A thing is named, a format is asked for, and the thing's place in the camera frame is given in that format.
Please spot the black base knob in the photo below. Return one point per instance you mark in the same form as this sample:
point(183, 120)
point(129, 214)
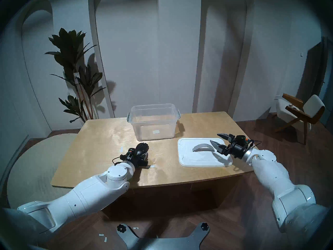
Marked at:
point(205, 226)
point(121, 228)

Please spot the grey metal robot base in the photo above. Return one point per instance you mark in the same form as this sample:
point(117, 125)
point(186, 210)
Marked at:
point(161, 243)

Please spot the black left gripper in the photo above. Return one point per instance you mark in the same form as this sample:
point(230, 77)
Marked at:
point(132, 159)

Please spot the clear plastic storage container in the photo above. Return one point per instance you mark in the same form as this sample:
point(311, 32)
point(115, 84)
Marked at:
point(140, 133)

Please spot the light wooden table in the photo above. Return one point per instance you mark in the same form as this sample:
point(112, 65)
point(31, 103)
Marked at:
point(98, 148)

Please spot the tall dark green plant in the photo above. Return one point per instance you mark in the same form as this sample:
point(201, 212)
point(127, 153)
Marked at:
point(69, 49)

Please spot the black computer mouse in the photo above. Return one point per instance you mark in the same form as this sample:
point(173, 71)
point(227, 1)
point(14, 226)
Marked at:
point(142, 148)

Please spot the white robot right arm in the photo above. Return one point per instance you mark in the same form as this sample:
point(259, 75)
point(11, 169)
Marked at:
point(275, 176)

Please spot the round beige rug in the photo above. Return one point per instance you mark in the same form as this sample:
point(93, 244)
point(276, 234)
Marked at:
point(33, 174)

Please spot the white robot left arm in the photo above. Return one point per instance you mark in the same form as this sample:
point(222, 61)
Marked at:
point(85, 192)

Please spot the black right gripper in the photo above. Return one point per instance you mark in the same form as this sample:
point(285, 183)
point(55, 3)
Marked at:
point(238, 148)

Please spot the wooden armchair with white cushions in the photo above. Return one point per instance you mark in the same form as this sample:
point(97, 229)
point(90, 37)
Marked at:
point(312, 108)

